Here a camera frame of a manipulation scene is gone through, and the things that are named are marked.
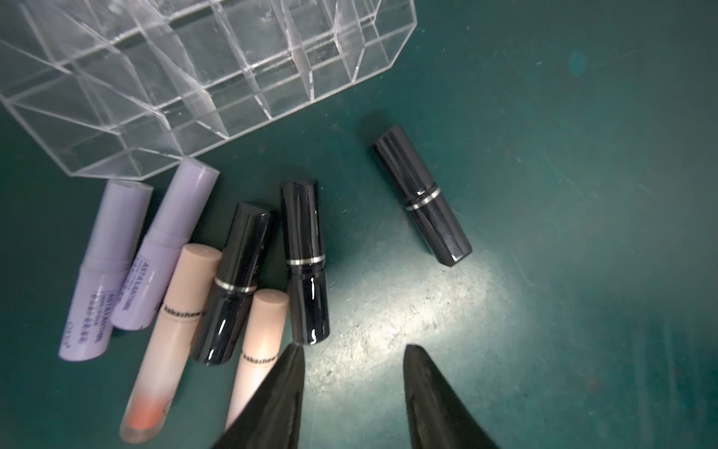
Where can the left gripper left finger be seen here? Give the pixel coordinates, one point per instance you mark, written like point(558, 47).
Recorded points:
point(272, 418)

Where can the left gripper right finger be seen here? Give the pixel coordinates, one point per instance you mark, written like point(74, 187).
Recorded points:
point(437, 418)

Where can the black lipstick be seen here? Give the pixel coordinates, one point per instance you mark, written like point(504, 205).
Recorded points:
point(421, 197)
point(305, 259)
point(229, 300)

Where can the clear acrylic lipstick organizer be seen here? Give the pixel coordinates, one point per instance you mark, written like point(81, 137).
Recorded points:
point(126, 89)

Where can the pink lip gloss tube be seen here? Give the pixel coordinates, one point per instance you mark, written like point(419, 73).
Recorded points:
point(260, 347)
point(169, 346)

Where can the purple lip balm tube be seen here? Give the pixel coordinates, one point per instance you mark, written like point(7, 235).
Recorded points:
point(174, 223)
point(106, 263)

